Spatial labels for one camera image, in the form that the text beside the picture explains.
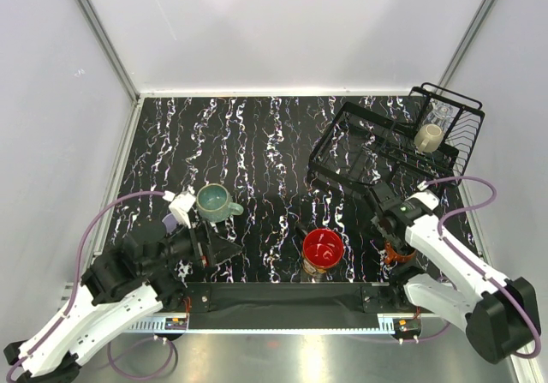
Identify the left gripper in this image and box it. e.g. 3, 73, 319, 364
140, 215, 242, 275

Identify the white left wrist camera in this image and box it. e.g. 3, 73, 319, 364
163, 191, 196, 227

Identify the lavender plastic cup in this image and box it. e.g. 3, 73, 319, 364
163, 213, 179, 233

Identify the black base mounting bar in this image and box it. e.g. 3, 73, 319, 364
185, 282, 416, 333

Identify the small beige cup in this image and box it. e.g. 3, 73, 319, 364
414, 123, 444, 153

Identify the teal ceramic mug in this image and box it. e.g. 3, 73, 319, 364
196, 183, 244, 224

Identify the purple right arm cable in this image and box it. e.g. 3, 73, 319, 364
346, 176, 543, 356

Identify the clear drinking glass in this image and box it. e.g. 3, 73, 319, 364
428, 101, 455, 131

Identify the black wire dish rack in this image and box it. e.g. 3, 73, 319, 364
307, 82, 485, 197

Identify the black mug red inside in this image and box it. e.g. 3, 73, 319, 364
295, 223, 344, 276

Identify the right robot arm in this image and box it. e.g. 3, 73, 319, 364
366, 182, 541, 364

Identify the orange glazed mug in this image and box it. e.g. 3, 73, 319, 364
384, 240, 416, 265

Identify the aluminium frame post right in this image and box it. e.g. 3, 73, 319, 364
438, 0, 497, 87

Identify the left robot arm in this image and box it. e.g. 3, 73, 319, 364
3, 221, 242, 382

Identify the aluminium frame post left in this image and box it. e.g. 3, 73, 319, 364
75, 0, 140, 103

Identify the aluminium frame post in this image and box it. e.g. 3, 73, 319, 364
75, 0, 140, 103
438, 0, 497, 87

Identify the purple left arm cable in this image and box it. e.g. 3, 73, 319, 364
3, 190, 170, 380

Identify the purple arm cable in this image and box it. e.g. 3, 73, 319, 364
3, 190, 170, 380
346, 176, 543, 356

